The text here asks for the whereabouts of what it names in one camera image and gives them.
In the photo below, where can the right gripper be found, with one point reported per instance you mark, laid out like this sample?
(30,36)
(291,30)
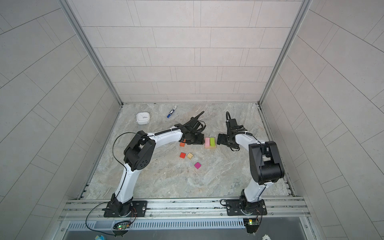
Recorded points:
(223,140)

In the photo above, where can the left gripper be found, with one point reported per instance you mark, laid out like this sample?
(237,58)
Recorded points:
(201,140)

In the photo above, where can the orange wood block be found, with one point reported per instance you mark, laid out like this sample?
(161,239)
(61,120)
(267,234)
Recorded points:
(182,144)

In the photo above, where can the pink wood block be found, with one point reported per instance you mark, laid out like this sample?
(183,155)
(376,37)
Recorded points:
(207,143)

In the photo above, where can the lime green block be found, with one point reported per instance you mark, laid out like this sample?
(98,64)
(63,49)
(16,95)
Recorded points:
(212,143)

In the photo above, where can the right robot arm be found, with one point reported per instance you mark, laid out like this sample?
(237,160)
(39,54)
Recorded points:
(265,166)

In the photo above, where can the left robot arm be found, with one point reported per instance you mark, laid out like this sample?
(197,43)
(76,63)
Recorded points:
(138,155)

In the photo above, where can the small striped wood cube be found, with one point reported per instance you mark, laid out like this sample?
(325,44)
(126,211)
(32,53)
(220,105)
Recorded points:
(190,155)

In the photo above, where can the blue whiteboard marker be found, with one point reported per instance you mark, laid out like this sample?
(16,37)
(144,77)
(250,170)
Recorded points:
(171,111)

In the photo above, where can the magenta cube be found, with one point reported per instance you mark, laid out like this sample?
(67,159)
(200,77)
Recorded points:
(197,165)

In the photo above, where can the right controller board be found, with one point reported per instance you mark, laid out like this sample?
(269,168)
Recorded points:
(252,225)

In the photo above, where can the controller board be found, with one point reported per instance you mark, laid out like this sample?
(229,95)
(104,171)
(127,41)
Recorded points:
(122,226)
(252,225)

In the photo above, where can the left controller board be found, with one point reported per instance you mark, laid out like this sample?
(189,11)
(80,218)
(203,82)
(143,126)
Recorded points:
(122,226)

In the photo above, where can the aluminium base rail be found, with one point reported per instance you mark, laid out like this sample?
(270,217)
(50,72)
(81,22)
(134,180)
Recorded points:
(192,208)

